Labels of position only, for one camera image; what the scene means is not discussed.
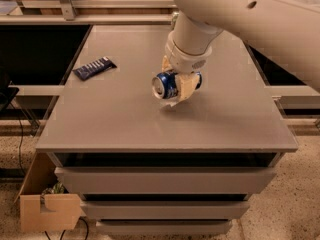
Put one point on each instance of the blue snack bar wrapper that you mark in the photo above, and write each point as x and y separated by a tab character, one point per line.
91	69

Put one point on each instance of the bottom grey drawer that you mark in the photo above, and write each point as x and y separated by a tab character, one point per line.
163	227

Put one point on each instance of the green chip bag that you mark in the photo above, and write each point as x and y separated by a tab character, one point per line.
174	19

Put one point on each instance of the top grey drawer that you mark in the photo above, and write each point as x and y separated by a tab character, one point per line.
143	180

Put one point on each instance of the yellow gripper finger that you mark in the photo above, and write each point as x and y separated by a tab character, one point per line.
186	85
166	66

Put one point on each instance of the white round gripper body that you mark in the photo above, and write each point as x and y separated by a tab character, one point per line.
184	61

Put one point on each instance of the blue pepsi can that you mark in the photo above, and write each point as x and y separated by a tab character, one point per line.
164	86

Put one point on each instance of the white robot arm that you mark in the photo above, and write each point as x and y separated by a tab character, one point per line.
284	31

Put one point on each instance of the grey drawer cabinet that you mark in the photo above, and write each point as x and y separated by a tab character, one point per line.
113	120

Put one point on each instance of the brown cardboard box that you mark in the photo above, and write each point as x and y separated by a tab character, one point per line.
41	212

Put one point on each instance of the grey drawer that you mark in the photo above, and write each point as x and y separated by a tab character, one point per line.
143	180
163	227
164	210

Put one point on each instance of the metal frame railing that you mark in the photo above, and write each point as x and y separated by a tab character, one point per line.
83	7

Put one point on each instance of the middle grey drawer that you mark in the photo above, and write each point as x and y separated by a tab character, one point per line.
164	210

